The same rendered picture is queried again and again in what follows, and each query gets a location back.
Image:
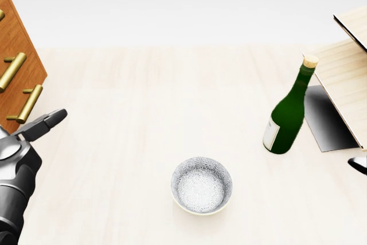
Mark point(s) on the wooden top drawer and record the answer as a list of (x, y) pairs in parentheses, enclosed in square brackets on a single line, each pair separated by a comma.
[(4, 2)]

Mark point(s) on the patterned grey white bowl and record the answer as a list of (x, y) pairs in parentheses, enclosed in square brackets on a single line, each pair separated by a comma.
[(202, 186)]

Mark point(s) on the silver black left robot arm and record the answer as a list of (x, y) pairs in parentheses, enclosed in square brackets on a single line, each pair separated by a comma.
[(11, 216)]

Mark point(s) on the green glass bottle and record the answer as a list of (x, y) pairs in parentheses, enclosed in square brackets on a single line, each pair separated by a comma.
[(288, 118)]

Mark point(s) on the bottle cork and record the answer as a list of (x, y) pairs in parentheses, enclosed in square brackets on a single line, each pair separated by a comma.
[(311, 61)]

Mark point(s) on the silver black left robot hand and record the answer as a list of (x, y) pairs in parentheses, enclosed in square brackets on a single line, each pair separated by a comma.
[(17, 159)]

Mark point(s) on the wooden cabinet with drawers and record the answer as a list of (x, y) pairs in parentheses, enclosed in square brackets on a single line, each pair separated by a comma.
[(11, 38)]

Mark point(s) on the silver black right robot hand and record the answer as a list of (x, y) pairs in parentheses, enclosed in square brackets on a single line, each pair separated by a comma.
[(359, 165)]

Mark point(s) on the pale wooden slat tray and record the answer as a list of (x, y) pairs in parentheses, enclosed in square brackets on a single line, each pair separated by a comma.
[(341, 67)]

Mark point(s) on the wooden drawer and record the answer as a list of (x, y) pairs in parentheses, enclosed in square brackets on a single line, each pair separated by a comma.
[(4, 2), (24, 47), (39, 77)]

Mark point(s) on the wooden bottom drawer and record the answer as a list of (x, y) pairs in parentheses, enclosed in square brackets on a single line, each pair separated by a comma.
[(39, 77)]

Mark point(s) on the wooden middle drawer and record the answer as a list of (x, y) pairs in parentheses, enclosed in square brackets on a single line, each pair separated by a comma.
[(24, 47)]

